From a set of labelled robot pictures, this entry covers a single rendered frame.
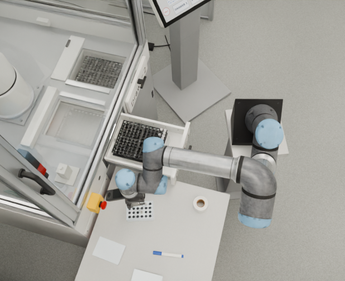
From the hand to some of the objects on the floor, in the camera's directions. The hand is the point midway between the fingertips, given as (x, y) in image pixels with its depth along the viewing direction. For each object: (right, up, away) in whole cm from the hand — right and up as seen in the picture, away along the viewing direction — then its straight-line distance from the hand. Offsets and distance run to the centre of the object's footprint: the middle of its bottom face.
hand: (131, 202), depth 167 cm
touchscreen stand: (+32, +70, +123) cm, 145 cm away
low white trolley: (+13, -50, +69) cm, 86 cm away
